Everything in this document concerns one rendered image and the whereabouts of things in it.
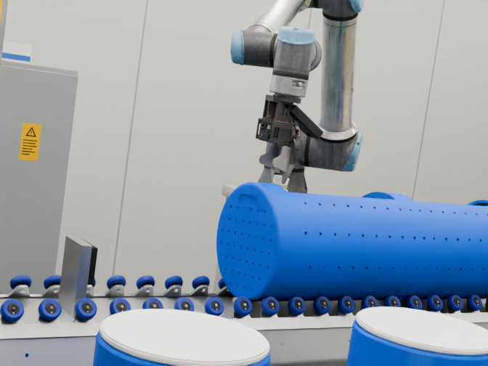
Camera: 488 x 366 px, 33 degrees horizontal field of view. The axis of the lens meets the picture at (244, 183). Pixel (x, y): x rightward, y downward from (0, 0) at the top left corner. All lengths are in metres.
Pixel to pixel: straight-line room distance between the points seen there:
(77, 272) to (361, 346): 0.60
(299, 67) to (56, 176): 1.61
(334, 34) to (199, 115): 2.45
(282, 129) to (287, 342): 0.51
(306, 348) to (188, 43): 3.25
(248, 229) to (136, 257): 3.09
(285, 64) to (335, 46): 0.74
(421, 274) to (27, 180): 1.75
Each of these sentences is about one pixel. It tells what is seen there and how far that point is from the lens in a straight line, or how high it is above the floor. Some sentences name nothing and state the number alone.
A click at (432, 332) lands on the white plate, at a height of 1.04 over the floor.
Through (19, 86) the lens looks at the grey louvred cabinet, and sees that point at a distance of 3.30.
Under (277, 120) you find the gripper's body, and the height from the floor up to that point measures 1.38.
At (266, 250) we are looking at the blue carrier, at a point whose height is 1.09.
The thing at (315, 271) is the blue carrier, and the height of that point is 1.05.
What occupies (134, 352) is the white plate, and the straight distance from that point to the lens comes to 1.26.
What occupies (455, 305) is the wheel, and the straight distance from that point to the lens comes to 2.30.
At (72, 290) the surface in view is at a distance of 1.78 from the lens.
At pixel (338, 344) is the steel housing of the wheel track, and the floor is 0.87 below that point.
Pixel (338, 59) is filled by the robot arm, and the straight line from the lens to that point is 2.74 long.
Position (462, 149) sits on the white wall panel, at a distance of 6.48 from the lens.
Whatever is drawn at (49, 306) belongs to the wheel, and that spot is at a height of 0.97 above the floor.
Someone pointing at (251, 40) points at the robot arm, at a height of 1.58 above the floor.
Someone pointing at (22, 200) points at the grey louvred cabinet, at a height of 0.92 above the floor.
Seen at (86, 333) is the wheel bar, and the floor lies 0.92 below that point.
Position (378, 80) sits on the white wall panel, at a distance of 5.84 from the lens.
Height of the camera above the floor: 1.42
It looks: 6 degrees down
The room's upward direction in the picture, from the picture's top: 8 degrees clockwise
